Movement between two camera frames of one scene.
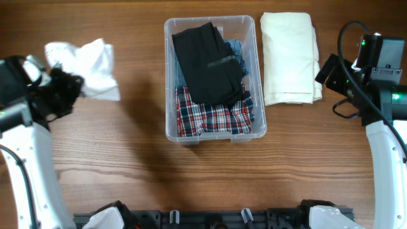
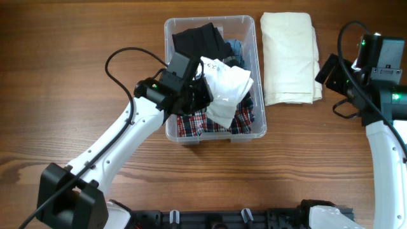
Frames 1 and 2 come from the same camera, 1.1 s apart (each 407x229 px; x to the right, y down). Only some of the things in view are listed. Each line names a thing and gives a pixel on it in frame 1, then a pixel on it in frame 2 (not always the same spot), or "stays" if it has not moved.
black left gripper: [70, 87] -> [206, 98]
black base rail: [213, 218] stays
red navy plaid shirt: [194, 119] stays
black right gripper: [334, 81] stays
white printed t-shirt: [94, 62] -> [227, 85]
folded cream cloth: [291, 72] stays
